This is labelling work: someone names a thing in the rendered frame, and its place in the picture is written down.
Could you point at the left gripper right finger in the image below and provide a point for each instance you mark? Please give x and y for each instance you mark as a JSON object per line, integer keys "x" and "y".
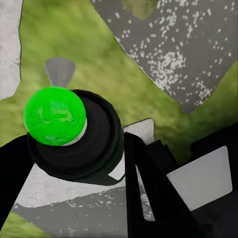
{"x": 173, "y": 219}

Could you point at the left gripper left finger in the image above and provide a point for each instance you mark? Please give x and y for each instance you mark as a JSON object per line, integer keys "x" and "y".
{"x": 15, "y": 166}

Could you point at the insectifuge atomizer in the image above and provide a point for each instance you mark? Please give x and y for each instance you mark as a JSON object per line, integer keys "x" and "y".
{"x": 74, "y": 135}

